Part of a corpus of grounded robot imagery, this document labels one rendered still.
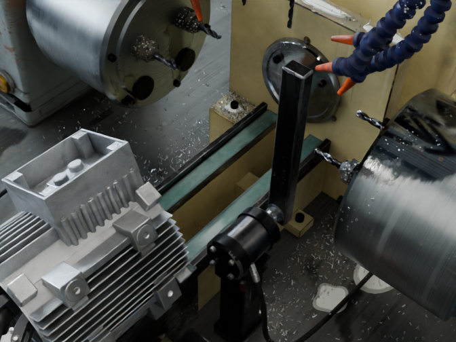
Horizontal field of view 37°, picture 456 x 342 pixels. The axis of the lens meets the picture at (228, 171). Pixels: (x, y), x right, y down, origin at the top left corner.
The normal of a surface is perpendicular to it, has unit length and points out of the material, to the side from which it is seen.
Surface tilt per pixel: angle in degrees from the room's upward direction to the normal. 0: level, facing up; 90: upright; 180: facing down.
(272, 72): 90
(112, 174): 67
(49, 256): 12
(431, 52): 90
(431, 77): 90
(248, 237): 26
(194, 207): 90
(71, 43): 77
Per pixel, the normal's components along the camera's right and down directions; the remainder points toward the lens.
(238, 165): 0.76, 0.50
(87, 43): -0.61, 0.28
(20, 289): 0.30, -0.44
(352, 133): -0.66, 0.55
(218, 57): 0.02, -0.67
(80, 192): 0.69, 0.20
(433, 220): -0.49, 0.00
